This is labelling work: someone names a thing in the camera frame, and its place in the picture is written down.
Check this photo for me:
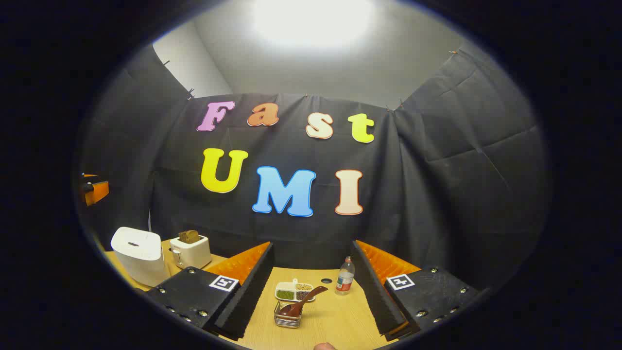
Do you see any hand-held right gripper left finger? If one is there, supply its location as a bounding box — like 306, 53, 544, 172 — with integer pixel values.
144, 242, 275, 341

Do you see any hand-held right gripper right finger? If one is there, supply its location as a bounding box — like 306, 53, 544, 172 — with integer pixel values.
351, 240, 482, 341

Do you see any metal wire chopstick holder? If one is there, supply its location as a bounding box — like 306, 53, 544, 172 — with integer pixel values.
274, 301, 303, 329

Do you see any brown wooden spoon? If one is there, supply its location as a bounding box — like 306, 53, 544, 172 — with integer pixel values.
278, 286, 328, 317

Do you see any white rice cooker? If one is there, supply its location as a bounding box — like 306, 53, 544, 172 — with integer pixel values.
111, 227, 168, 287

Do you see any clear plastic water bottle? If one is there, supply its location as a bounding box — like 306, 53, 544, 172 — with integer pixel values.
335, 256, 355, 296

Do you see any white divided dish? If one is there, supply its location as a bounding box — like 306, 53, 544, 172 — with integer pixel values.
275, 279, 315, 302

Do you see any white toaster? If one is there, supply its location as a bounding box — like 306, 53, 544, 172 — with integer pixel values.
170, 235, 212, 269

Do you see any black backdrop cloth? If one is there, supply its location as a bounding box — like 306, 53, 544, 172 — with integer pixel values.
78, 46, 552, 292

